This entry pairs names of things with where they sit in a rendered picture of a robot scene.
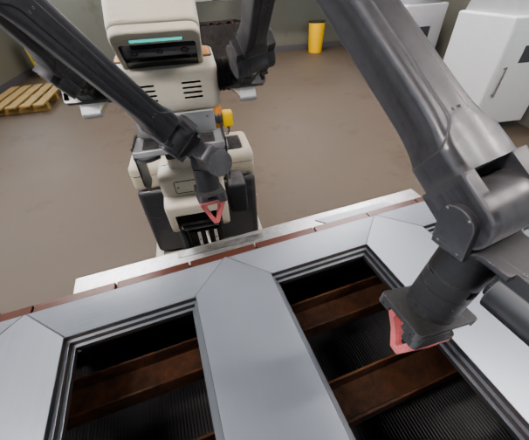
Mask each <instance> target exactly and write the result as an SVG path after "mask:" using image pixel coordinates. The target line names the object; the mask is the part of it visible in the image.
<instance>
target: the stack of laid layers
mask: <svg viewBox="0 0 529 440"><path fill-rule="evenodd" d="M362 258H363V259H364V260H365V261H366V263H367V264H368V265H369V266H370V268H371V269H372V270H373V271H374V273H375V274H376V275H377V276H378V277H379V279H380V280H381V281H382V282H383V283H384V285H385V286H386V287H387V288H388V289H389V290H392V289H396V288H400V287H404V285H403V284H402V282H401V281H400V280H399V279H398V278H397V277H396V276H395V275H394V273H393V272H392V271H390V270H389V268H388V267H387V266H386V265H385V264H384V263H383V262H382V261H381V260H380V259H379V258H378V256H377V255H376V254H375V253H374V252H373V251H372V250H371V249H370V247H369V246H368V245H367V243H366V244H365V245H362V246H359V247H356V248H353V249H351V250H347V251H343V252H340V253H336V254H333V255H331V256H328V257H325V258H320V259H317V260H314V261H312V262H308V263H305V264H302V265H297V266H294V267H292V268H289V269H286V270H283V271H280V272H275V273H272V274H271V275H272V276H273V278H274V280H275V282H276V284H277V286H278V289H279V291H280V293H281V295H282V297H283V299H284V301H285V303H286V305H287V308H288V310H289V312H290V314H291V316H292V318H293V320H294V322H295V324H296V326H297V328H298V330H299V333H300V335H301V337H302V339H303V341H304V342H305V344H306V348H307V350H308V352H309V354H310V355H311V357H312V359H313V362H314V364H315V366H316V368H317V370H318V372H319V375H320V377H321V379H322V381H323V382H324V384H325V386H326V390H327V392H328V394H329V395H330V397H331V399H332V401H333V404H334V406H335V408H336V410H337V412H338V414H339V416H340V419H341V421H342V422H343V424H344V426H345V429H346V431H347V434H348V435H349V437H350V439H351V440H356V439H355V437H354V434H353V432H352V431H351V429H350V427H349V425H348V423H347V420H346V418H345V417H344V415H343V413H342V411H341V408H340V405H339V404H338V402H337V400H336V398H335V396H334V394H333V391H332V390H331V388H330V386H329V384H328V382H327V380H326V377H325V376H324V374H323V372H322V370H321V368H320V365H319V363H318V361H317V359H316V357H315V355H314V353H313V351H312V349H311V347H310V345H309V343H308V341H307V339H306V337H305V335H304V333H303V331H302V329H301V327H300V324H299V322H298V320H297V318H296V316H295V314H294V312H293V310H292V308H291V306H290V304H289V302H288V300H287V298H286V296H285V294H284V292H283V290H282V288H281V286H280V285H283V284H285V283H288V282H291V281H294V280H297V279H300V278H304V277H307V276H310V275H313V274H315V273H318V272H323V271H326V270H329V269H332V268H334V267H337V266H340V265H344V264H347V263H350V262H353V261H356V260H359V259H362ZM192 313H193V315H194V321H195V325H196V334H197V339H198V344H199V349H200V354H201V359H202V364H203V372H204V378H205V382H206V388H207V392H208V398H209V402H210V411H211V416H212V421H213V426H214V431H215V436H216V440H224V438H223V430H222V425H221V421H220V416H219V412H218V407H217V403H216V395H215V390H214V386H213V381H212V377H211V372H210V365H209V360H208V355H207V351H206V347H205V342H204V338H203V330H202V325H201V321H200V316H199V312H198V307H197V303H196V297H194V298H193V299H188V300H185V301H183V302H179V303H176V304H173V305H171V306H165V307H163V308H160V309H157V310H154V311H151V312H148V313H144V314H140V315H137V316H134V317H132V318H129V319H125V320H121V321H118V322H115V323H112V324H109V325H106V326H103V327H98V328H95V329H93V330H90V331H86V332H83V333H79V334H76V335H73V336H70V337H67V338H65V337H64V340H63V345H62V349H61V355H60V359H59V364H58V372H57V376H56V381H55V385H54V390H53V394H52V403H51V407H50V412H49V416H48V421H47V425H46V430H45V438H44V440H65V434H66V428H67V423H68V416H69V410H70V405H71V399H72V388H73V382H74V376H75V370H76V364H77V358H78V352H79V350H80V349H83V348H87V347H91V346H94V345H97V344H100V343H102V342H105V341H108V340H112V339H116V338H119V337H121V336H124V335H127V334H130V333H134V332H137V331H140V330H142V329H146V328H149V327H153V326H156V325H159V324H161V323H164V322H167V321H170V320H175V319H178V318H181V317H183V316H186V315H189V314H192ZM436 346H437V347H438V349H439V350H440V351H441V352H442V353H443V355H444V356H445V357H446V358H447V360H448V361H449V362H450V363H451V364H452V366H453V367H454V368H455V369H456V370H457V372H458V373H459V374H460V375H461V376H462V377H463V378H464V379H465V381H466V382H467V383H468V384H469V385H470V386H471V388H472V389H473V390H474V391H475V393H476V394H477V395H478V396H479V398H480V399H481V400H482V401H483V402H484V404H485V405H486V406H487V407H488V409H489V410H490V411H491V412H492V413H493V415H494V416H495V417H496V418H497V419H498V420H499V421H500V422H501V423H502V425H503V426H504V427H505V428H506V430H507V431H508V432H509V433H510V434H511V436H512V437H513V438H514V439H515V440H529V424H528V423H527V421H526V420H525V419H524V418H523V417H522V416H521V415H520V414H519V412H518V411H517V410H516V409H515V408H514V407H513V406H512V405H511V404H510V403H509V402H508V401H507V400H506V399H505V398H504V396H503V395H502V394H501V393H500V392H499V391H498V390H497V389H496V387H495V386H494V385H493V384H492V383H491V382H490V381H489V380H488V378H487V377H486V376H485V375H484V374H483V373H482V372H481V371H480V369H479V368H478V367H477V366H476V365H475V364H474V363H473V362H472V360H471V359H470V358H469V357H468V356H467V355H466V354H465V353H464V351H463V350H462V349H461V348H460V347H459V346H458V345H457V344H456V342H455V341H454V340H453V339H450V340H448V341H445V342H443V343H440V344H437V345H436Z"/></svg>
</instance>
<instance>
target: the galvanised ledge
mask: <svg viewBox="0 0 529 440"><path fill-rule="evenodd" d="M417 197H421V196H420V195H418V194H417V193H416V192H415V191H414V190H412V189H408V190H404V191H401V192H397V193H394V194H391V195H387V196H382V197H378V198H375V199H372V200H368V201H365V202H361V203H356V204H352V205H349V206H346V207H342V208H338V209H336V210H329V211H327V212H323V213H319V214H316V215H313V216H309V217H304V218H300V219H297V220H293V221H291V222H287V223H281V224H278V225H274V226H271V227H268V228H264V229H261V230H255V231H252V232H248V233H245V234H242V235H238V236H234V237H229V238H225V239H223V240H219V241H216V242H212V243H209V244H203V245H199V246H197V247H193V248H189V249H187V250H191V249H195V248H198V247H203V246H206V245H210V244H217V243H221V242H225V241H229V240H232V239H237V238H240V237H247V236H251V235H255V234H258V233H262V234H263V236H264V238H261V239H258V240H254V241H250V242H246V243H242V244H236V245H232V246H228V247H224V248H221V249H216V250H213V251H206V252H203V253H198V254H195V255H191V256H187V257H183V258H178V252H180V251H177V252H174V253H170V254H167V255H164V256H160V257H157V258H151V259H148V260H144V261H141V262H138V263H134V264H130V265H125V266H122V267H119V268H115V269H112V270H108V271H105V272H99V273H95V274H93V275H89V276H85V277H83V278H76V282H75V286H74V292H73V294H74V293H77V292H83V291H86V290H90V289H93V288H96V287H100V286H103V285H108V284H112V283H114V282H115V283H116V285H117V282H118V281H121V280H124V279H128V278H133V277H136V276H140V275H143V274H146V273H150V272H155V271H158V270H161V269H165V268H168V267H171V266H174V265H179V264H183V263H187V262H189V265H191V263H190V261H193V260H196V259H199V258H205V257H208V256H211V255H215V254H217V253H221V252H225V251H230V250H233V249H236V248H239V247H243V246H246V245H249V244H254V245H255V243H258V242H261V241H265V240H268V239H271V238H275V237H280V236H283V235H286V234H290V233H293V232H296V231H299V230H304V229H308V228H312V227H314V226H318V225H321V224H323V223H319V222H317V221H315V220H317V219H321V218H323V217H329V216H333V215H336V214H340V213H343V212H347V211H350V210H356V209H359V208H362V207H366V206H369V205H373V204H376V203H382V202H385V203H391V204H392V203H401V202H405V201H408V200H411V199H413V200H414V199H415V198H417ZM255 247H256V245H255ZM187 250H183V251H187Z"/></svg>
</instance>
